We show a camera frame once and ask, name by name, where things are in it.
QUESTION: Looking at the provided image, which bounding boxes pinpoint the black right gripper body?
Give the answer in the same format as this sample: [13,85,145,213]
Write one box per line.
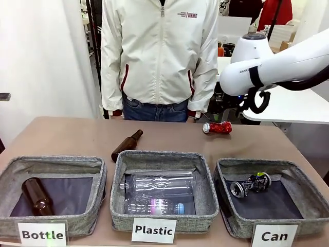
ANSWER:
[213,84,247,110]

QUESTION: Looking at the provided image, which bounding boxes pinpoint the crushed red can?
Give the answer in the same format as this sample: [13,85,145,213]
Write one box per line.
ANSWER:
[202,120,231,135]

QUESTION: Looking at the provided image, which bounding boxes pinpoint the crushed black can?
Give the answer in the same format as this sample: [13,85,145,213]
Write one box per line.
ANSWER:
[229,171,272,199]

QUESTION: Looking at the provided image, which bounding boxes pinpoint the large clear plastic bottle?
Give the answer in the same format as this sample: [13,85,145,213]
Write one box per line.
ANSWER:
[119,171,201,200]

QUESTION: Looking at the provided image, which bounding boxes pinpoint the small blue-capped plastic bottle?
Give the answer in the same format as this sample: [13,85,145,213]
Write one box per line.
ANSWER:
[125,198,186,216]

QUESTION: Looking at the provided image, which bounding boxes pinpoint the brown glass bottle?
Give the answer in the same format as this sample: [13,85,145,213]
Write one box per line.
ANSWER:
[111,129,144,163]
[21,177,56,216]

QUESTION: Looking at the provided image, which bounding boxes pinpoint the grey fabric basket labelled Plastic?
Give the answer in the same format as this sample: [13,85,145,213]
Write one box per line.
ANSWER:
[109,150,220,234]

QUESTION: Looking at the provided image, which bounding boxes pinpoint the white Can label card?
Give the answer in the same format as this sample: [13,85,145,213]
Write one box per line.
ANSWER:
[251,223,299,247]

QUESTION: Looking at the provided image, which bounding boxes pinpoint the grey fabric basket labelled Can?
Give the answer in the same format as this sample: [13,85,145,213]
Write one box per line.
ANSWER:
[213,157,329,239]

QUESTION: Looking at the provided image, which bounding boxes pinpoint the grey fabric basket labelled Bottle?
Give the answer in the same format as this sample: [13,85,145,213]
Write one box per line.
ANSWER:
[0,155,108,239]

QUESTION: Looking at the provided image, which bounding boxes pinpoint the blue jeans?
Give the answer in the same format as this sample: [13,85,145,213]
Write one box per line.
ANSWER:
[122,96,190,123]

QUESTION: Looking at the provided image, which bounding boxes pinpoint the white table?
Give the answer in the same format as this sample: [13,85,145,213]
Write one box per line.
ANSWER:
[217,56,329,126]

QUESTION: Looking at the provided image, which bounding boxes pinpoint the white box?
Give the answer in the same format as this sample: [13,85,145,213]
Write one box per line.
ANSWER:
[226,16,252,43]

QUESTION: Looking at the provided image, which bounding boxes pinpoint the person in white jacket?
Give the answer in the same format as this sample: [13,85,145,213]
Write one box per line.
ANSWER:
[100,0,220,119]

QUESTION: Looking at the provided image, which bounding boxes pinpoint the cardboard box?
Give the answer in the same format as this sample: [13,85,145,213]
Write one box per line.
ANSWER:
[279,41,294,52]

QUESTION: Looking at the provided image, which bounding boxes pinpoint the white foam board stack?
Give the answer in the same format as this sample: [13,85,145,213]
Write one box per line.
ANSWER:
[264,24,300,48]

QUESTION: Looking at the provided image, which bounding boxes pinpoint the person in red jacket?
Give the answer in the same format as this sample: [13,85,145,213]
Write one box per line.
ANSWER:
[257,0,293,31]

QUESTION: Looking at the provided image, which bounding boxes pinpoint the black pole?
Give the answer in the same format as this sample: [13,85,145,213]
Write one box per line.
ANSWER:
[267,0,283,39]

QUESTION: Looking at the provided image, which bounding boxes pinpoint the white Plastic label card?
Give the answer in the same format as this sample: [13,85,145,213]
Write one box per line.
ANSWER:
[131,217,177,244]

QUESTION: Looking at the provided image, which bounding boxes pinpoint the black tripod stand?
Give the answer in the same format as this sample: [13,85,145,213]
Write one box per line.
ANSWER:
[86,0,104,78]

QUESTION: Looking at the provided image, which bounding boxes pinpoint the white Bottle label card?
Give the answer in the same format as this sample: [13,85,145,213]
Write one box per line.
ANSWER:
[17,221,67,247]

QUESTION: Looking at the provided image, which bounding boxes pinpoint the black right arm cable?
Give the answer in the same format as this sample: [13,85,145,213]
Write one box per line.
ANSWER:
[241,69,329,114]

